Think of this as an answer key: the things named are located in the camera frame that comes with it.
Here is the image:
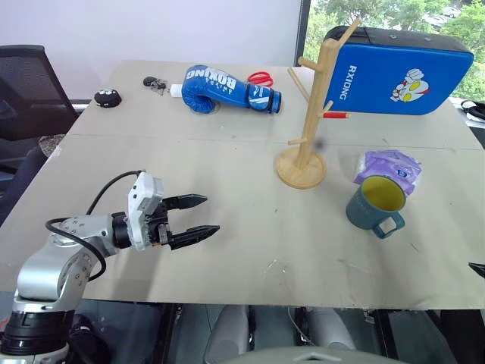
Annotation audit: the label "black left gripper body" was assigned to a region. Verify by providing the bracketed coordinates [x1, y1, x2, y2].
[142, 198, 174, 247]

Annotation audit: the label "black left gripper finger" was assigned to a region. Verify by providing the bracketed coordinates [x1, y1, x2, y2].
[166, 193, 208, 212]
[168, 224, 221, 251]

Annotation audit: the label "wooden mug tree stand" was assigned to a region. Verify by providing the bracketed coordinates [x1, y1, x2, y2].
[275, 17, 361, 190]

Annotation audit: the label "blue boxing glove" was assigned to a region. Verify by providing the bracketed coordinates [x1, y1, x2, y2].
[181, 64, 283, 115]

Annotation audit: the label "teal mug with yellow inside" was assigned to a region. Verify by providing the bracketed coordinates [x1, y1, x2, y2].
[345, 176, 408, 240]

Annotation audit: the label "black key fob bunch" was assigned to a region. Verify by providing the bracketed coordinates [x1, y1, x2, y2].
[142, 76, 169, 94]

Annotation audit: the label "grey robot legs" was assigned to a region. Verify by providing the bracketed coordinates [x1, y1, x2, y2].
[204, 305, 399, 364]

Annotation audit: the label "black round speaker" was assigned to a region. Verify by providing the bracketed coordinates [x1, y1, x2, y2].
[93, 88, 123, 108]

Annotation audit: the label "purple tissue pack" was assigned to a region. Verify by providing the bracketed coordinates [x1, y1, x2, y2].
[353, 149, 423, 196]

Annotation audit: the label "black mesh office chair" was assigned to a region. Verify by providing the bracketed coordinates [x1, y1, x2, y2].
[0, 44, 80, 168]

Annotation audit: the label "blue kick pad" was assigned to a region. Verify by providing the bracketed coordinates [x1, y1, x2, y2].
[324, 25, 475, 116]

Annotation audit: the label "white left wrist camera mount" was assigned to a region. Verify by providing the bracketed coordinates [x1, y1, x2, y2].
[127, 171, 165, 252]

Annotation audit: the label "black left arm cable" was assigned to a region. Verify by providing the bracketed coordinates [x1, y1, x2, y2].
[45, 170, 141, 282]

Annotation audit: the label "red handled scissors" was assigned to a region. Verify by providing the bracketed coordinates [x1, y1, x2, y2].
[247, 71, 274, 88]

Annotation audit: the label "black and white cables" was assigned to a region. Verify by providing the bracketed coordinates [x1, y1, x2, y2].
[458, 99, 485, 123]

